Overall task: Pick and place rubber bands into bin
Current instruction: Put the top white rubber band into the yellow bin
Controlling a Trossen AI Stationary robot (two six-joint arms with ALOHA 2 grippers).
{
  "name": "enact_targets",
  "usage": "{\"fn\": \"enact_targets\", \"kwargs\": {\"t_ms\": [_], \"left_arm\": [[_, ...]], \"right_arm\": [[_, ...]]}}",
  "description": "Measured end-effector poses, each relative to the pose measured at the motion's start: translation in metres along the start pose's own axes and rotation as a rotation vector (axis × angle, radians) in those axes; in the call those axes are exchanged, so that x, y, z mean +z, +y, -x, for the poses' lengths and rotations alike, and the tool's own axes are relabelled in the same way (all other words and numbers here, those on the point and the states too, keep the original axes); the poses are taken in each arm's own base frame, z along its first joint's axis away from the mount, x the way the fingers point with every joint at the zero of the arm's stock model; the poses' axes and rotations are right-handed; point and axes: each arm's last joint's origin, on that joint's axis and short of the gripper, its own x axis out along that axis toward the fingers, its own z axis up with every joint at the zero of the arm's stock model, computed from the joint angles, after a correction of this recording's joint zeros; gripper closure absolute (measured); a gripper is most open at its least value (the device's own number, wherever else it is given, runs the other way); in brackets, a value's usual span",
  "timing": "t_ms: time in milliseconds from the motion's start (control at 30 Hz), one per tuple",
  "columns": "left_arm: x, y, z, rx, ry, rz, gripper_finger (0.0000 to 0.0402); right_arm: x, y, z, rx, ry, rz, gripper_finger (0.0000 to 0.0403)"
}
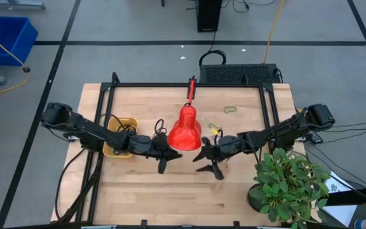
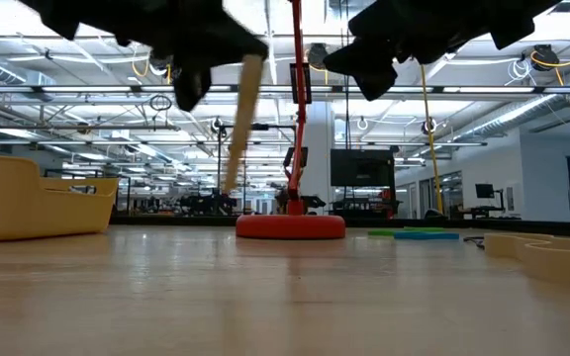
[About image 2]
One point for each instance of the green rubber band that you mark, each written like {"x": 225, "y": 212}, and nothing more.
{"x": 381, "y": 232}

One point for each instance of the black table frame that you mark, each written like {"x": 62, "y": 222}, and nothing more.
{"x": 364, "y": 223}

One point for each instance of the small black desk monitor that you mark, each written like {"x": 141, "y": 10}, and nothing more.
{"x": 484, "y": 191}

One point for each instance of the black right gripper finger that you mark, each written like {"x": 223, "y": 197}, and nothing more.
{"x": 379, "y": 84}
{"x": 364, "y": 57}

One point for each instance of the black background rig frame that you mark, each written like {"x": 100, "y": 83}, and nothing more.
{"x": 257, "y": 127}

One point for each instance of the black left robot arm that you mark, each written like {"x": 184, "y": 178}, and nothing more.
{"x": 52, "y": 15}

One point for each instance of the yellow plastic bin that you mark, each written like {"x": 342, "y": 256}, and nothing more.
{"x": 13, "y": 198}

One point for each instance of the red desk lamp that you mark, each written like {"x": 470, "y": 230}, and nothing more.
{"x": 290, "y": 227}

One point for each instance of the light blue rubber band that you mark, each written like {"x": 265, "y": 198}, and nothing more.
{"x": 426, "y": 236}

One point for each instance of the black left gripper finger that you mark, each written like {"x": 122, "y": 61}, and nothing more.
{"x": 238, "y": 47}
{"x": 191, "y": 86}

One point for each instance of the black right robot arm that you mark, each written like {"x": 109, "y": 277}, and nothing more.
{"x": 522, "y": 20}

